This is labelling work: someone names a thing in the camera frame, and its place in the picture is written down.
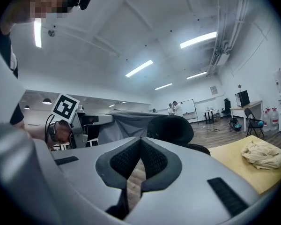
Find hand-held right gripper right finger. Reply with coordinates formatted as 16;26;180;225
123;136;260;225

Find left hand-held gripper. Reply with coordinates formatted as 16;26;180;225
51;93;115;150

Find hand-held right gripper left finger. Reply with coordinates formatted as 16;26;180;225
34;136;141;225

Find grey clothes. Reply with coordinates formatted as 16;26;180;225
98;109;160;145

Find black mesh chair with headrest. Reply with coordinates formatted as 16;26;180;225
146;115;211;156

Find person's left forearm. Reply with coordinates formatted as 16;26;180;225
13;122;52;150

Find black office chair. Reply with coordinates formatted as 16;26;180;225
221;98;232;119

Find black folding chair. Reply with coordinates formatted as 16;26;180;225
244;108;265;137

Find person's left hand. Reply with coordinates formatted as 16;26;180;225
56;120;73;143

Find yellow square table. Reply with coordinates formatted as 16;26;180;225
208;135;281;195

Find black wrist band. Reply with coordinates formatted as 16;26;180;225
48;122;59;143

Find ceiling light strip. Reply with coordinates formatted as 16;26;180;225
186;71;207;80
125;60;154;77
34;19;43;48
154;82;173;90
179;31;218;49

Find white desk with black legs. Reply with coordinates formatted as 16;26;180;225
200;108;217;125

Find black bag with teal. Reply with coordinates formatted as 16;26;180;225
229;117;243;131

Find rolling whiteboard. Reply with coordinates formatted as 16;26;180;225
181;99;199;124

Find crumpled cream garment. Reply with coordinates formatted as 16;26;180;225
240;140;281;170

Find white table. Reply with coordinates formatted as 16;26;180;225
229;100;263;132

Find white ceiling box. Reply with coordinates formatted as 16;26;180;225
210;52;230;67

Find person's head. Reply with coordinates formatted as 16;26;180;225
0;0;81;36

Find white ceiling pipe bundle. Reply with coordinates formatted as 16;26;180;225
210;0;251;77

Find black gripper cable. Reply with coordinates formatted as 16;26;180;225
44;113;56;143

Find black cabinet with white frame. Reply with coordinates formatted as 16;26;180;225
235;90;251;108

